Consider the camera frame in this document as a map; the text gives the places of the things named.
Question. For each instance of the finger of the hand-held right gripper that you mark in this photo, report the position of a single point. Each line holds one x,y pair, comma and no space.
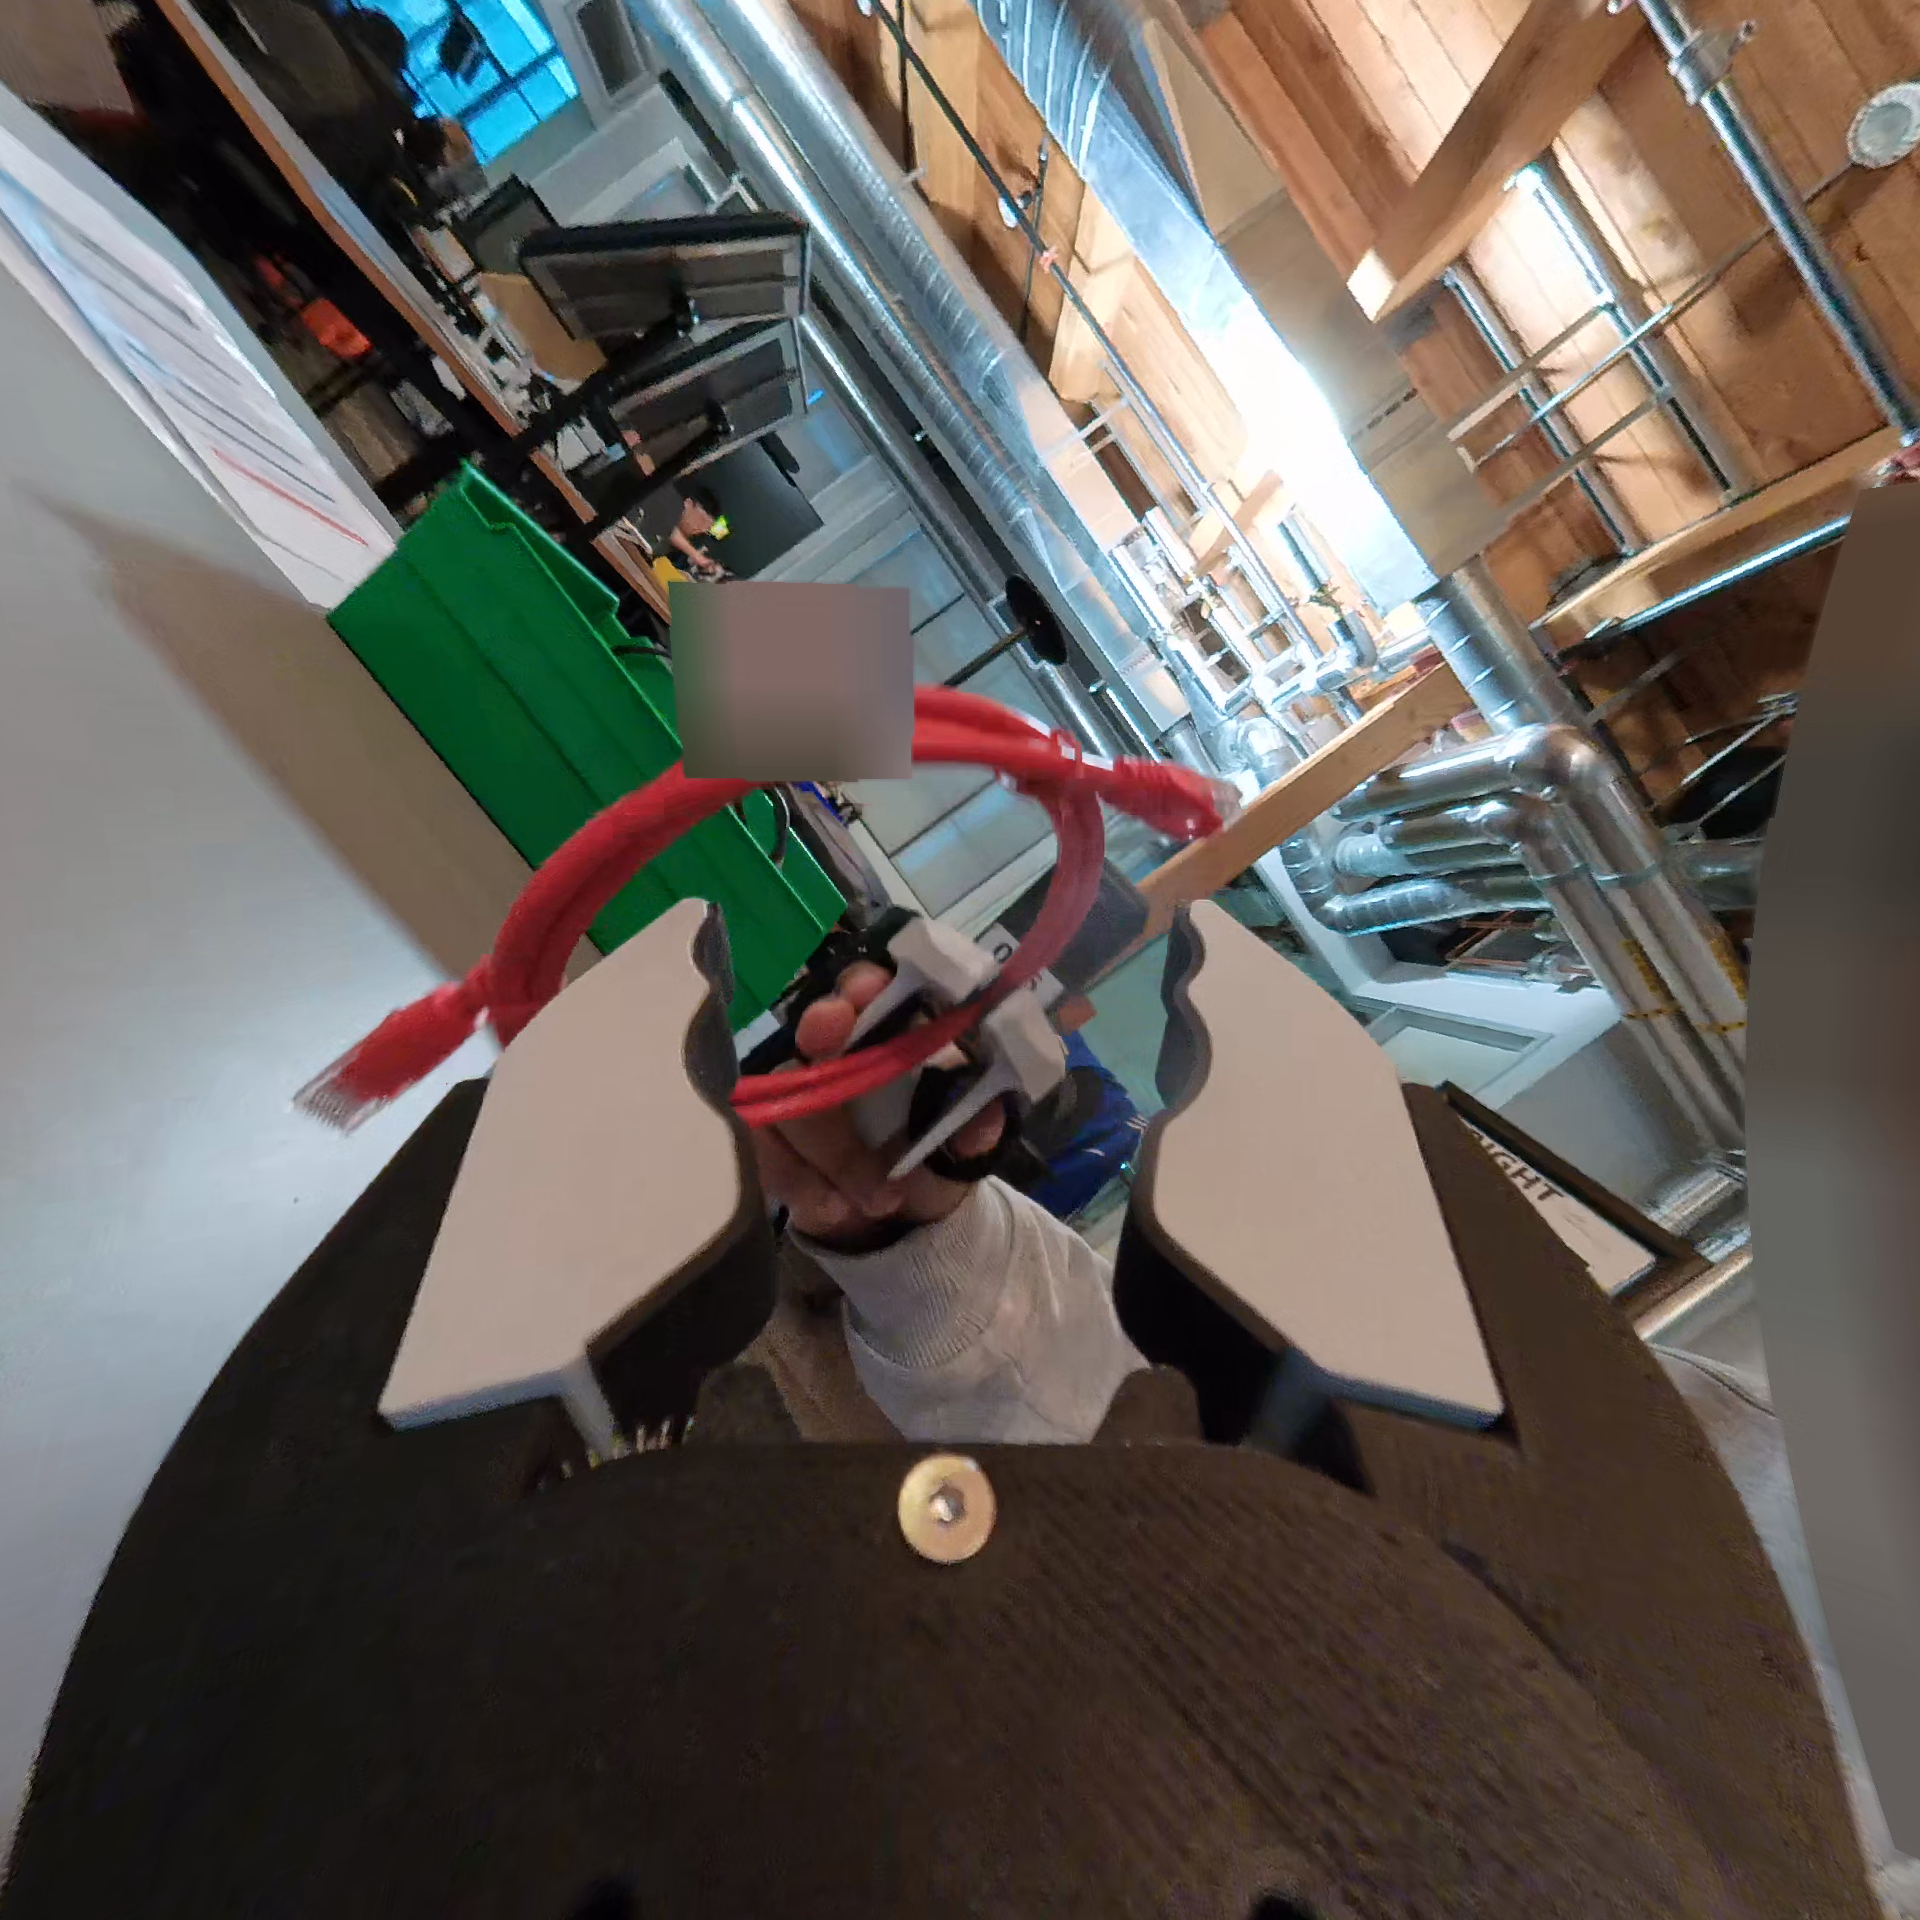
897,1101
943,961

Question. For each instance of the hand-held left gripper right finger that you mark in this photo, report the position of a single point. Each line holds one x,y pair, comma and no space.
1305,1200

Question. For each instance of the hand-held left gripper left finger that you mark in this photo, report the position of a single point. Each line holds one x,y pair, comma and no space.
585,1187

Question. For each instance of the green plastic bin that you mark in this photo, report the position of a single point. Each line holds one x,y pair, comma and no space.
494,661

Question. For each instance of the person's right forearm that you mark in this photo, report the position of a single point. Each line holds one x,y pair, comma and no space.
975,1320

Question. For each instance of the person's right hand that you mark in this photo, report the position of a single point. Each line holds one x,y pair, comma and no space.
841,1187

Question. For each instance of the blue jacket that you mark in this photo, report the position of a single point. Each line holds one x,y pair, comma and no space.
1096,1154

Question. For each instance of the framed marker board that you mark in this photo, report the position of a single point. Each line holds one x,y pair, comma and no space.
1559,1200

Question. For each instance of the black floor lamp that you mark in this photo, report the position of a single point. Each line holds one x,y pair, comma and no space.
1038,623

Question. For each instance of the wooden pillar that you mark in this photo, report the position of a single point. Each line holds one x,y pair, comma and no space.
1320,766

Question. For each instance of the silver pipe bundle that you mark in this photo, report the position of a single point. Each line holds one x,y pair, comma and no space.
1500,766

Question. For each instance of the black monitor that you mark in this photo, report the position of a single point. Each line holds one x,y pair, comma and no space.
719,384
659,270

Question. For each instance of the wooden desk with black legs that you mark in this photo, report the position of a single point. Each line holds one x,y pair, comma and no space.
494,407

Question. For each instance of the printed paper sheets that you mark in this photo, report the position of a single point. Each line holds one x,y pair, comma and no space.
194,407

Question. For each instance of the silver air duct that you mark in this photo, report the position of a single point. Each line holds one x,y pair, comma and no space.
931,345

